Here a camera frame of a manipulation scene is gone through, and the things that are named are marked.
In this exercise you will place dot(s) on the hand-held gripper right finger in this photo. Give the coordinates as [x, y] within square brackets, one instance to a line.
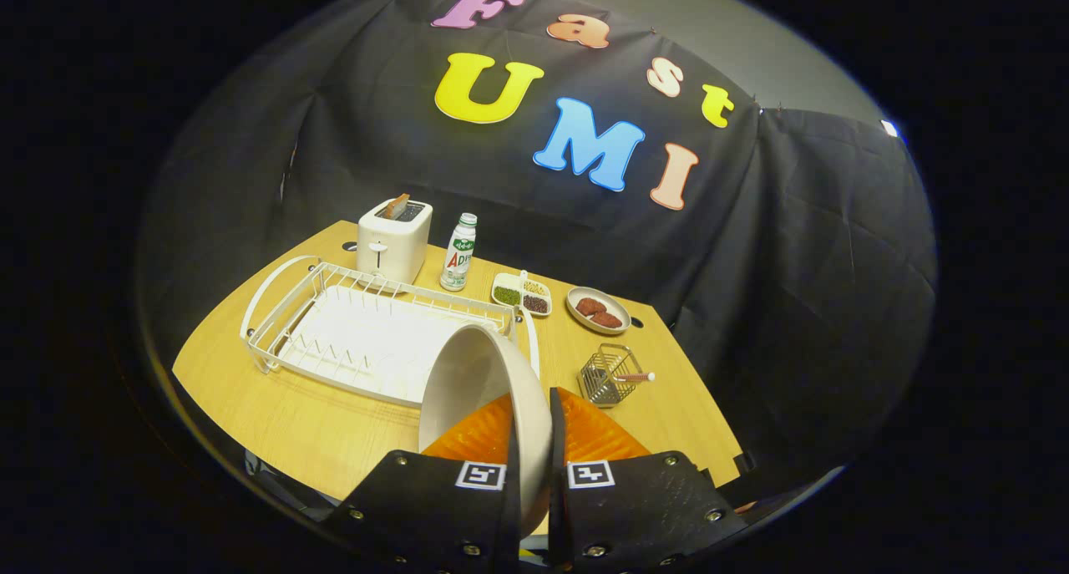
[643, 507]

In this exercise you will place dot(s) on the brown toast slice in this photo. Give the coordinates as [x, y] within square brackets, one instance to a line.
[397, 205]

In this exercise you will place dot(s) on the white toaster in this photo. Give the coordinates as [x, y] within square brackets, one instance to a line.
[392, 248]

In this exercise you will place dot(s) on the white round plate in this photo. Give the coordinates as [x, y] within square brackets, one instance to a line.
[476, 373]

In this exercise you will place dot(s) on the red meat patty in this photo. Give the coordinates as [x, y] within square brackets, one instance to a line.
[608, 320]
[590, 307]

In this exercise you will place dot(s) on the white bottle green label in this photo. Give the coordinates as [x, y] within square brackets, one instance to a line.
[458, 256]

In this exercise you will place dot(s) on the white divided tray with beans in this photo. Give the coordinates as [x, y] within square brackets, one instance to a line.
[519, 294]

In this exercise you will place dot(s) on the small beige plate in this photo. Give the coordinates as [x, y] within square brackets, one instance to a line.
[576, 317]

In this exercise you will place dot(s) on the black backdrop cloth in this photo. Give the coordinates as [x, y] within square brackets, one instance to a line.
[752, 248]

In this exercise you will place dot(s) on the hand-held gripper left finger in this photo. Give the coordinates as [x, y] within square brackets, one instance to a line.
[417, 507]

